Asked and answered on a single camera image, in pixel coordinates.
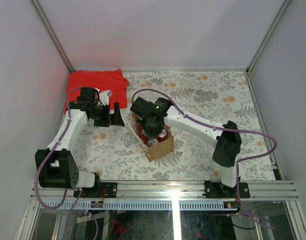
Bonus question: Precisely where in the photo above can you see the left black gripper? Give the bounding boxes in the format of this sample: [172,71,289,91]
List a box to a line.
[90,102,125,127]

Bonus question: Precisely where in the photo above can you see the red cola can front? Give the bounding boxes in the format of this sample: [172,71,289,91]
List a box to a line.
[140,130,149,145]

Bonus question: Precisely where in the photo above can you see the watermelon canvas tote bag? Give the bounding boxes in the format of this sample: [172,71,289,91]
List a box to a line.
[126,113,174,162]

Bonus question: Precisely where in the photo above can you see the purple soda can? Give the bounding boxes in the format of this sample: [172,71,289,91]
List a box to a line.
[147,138,159,147]

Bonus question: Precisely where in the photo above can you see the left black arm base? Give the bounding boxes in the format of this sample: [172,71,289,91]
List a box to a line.
[81,182,118,199]

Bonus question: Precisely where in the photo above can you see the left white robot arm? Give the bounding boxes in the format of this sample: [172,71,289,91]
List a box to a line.
[34,87,125,197]

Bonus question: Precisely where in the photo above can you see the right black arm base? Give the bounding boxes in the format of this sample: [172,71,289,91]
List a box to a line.
[203,180,251,199]

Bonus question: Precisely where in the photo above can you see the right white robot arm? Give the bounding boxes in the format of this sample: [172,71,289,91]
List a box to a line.
[130,97,242,197]

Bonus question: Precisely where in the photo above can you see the floral patterned table mat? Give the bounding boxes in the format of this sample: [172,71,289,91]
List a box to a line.
[70,71,261,181]

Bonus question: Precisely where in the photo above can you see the red folded cloth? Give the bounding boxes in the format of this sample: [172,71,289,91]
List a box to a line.
[66,69,129,110]

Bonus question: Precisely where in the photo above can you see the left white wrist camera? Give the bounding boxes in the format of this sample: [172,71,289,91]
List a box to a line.
[96,88,112,106]

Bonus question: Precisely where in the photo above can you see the aluminium front rail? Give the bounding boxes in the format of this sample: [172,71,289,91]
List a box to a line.
[30,179,300,201]

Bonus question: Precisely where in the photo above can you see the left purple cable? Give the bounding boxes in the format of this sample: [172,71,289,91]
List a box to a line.
[34,87,100,240]

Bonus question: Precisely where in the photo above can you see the purple cable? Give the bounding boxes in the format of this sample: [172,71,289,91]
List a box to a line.
[131,89,278,230]
[34,87,100,240]

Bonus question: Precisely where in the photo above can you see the white slotted cable duct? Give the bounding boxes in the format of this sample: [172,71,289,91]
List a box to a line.
[39,199,237,211]

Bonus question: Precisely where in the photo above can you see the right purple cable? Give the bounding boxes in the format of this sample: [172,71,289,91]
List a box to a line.
[131,89,278,230]

